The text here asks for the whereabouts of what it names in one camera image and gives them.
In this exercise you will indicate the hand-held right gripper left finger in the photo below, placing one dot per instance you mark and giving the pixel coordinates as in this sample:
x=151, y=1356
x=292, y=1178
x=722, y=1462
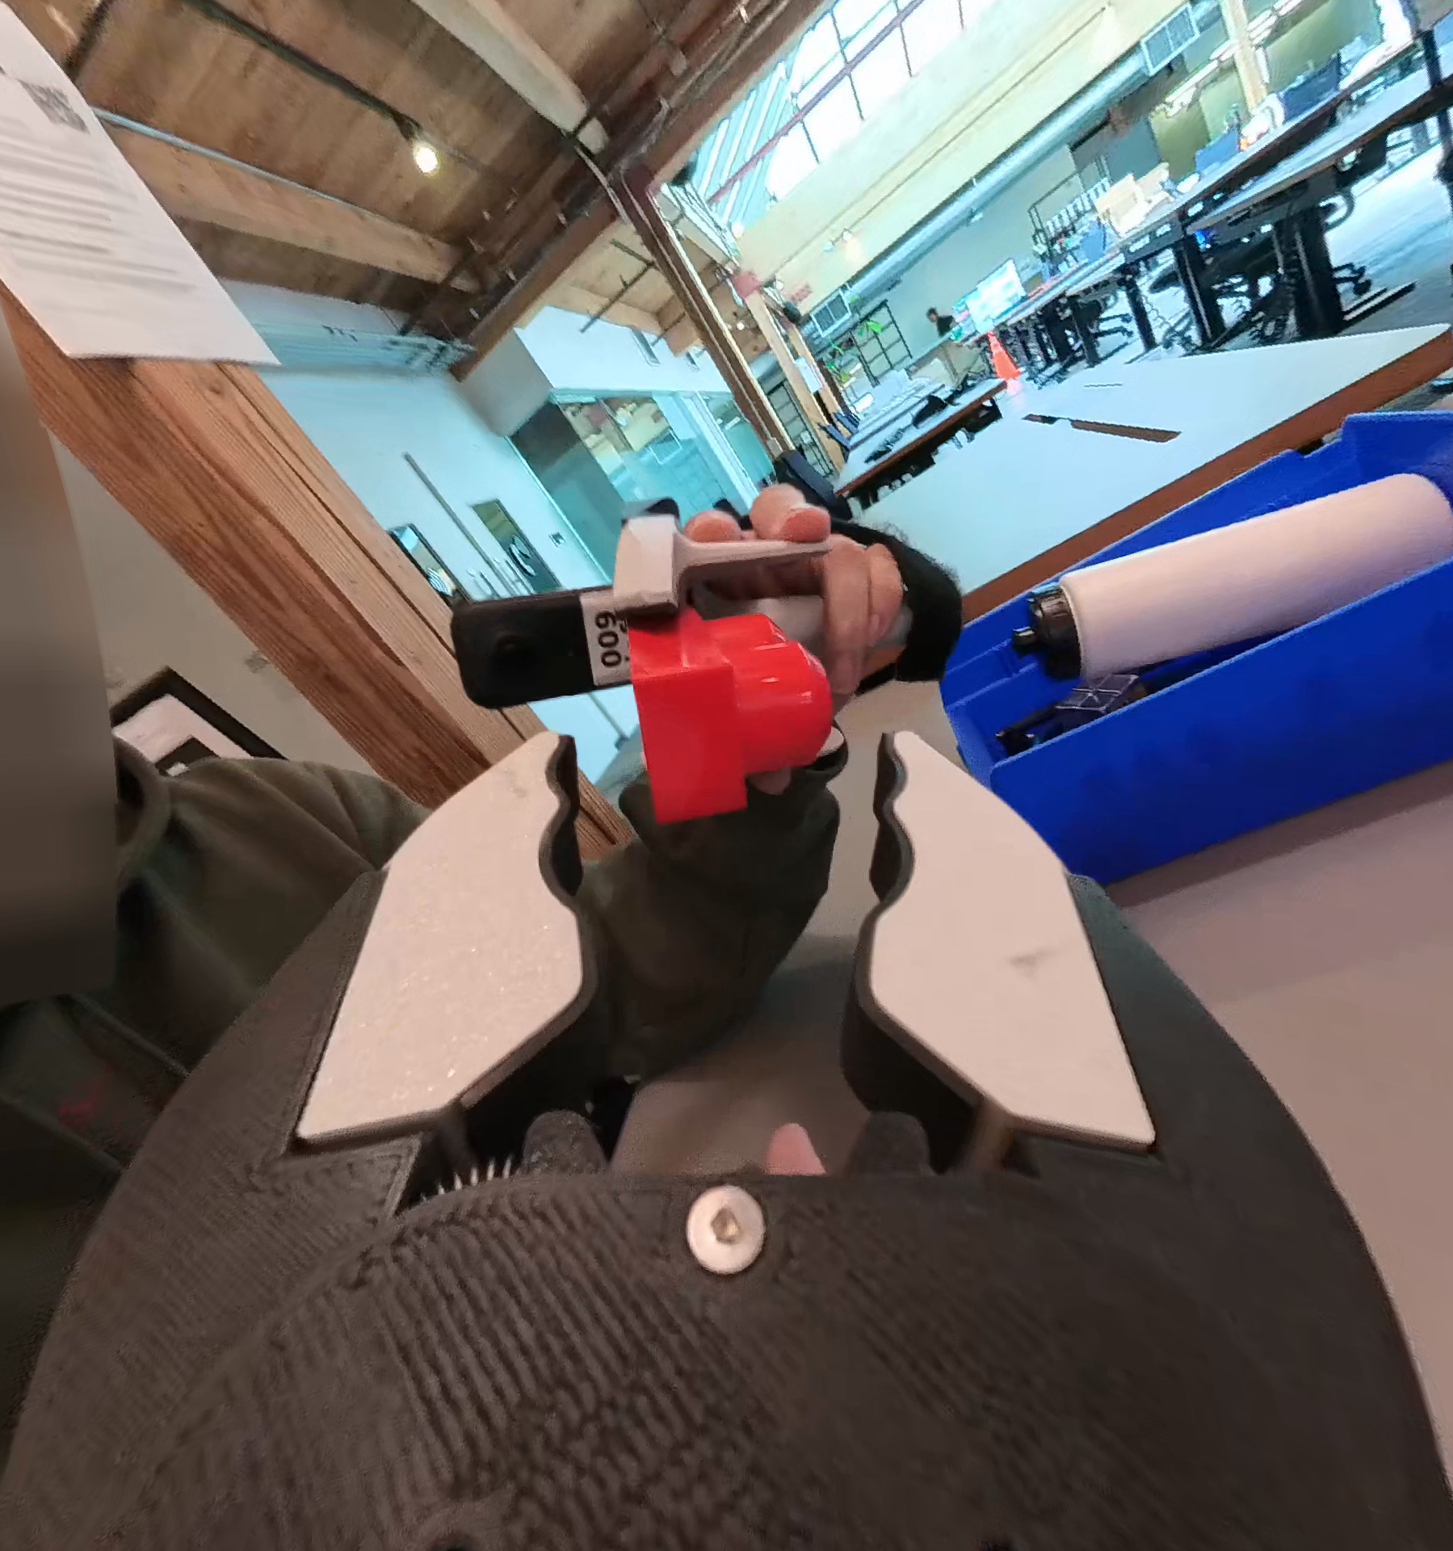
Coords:
x=460, y=970

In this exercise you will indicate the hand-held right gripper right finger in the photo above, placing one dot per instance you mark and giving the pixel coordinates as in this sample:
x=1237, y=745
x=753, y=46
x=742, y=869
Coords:
x=992, y=970

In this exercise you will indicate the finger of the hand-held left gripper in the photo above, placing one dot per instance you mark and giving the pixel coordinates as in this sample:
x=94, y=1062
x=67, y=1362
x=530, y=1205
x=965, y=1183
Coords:
x=648, y=570

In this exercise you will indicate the red toy building block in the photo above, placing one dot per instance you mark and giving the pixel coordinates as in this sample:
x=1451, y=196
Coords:
x=701, y=716

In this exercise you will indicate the blue plastic bin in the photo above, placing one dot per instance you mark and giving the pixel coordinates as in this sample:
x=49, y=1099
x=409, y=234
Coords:
x=1223, y=751

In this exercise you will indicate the person's left hand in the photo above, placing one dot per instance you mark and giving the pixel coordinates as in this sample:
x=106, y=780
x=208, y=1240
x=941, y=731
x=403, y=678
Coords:
x=852, y=595

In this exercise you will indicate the person's right hand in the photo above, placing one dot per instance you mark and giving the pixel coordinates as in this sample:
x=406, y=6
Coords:
x=795, y=1153

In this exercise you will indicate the small dark item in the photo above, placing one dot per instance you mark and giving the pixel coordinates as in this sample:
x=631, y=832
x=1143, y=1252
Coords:
x=1077, y=710

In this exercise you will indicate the wide wooden pillar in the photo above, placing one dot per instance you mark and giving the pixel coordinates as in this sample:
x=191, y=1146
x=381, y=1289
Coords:
x=253, y=510

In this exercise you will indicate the orange traffic cone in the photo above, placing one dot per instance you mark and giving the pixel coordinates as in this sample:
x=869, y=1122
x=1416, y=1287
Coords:
x=1002, y=362

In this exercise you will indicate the white cylinder with black cap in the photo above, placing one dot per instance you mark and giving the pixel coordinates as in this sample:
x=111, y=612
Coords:
x=1258, y=570

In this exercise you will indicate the posted paper notice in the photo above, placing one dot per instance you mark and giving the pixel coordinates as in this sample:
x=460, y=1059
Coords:
x=72, y=208

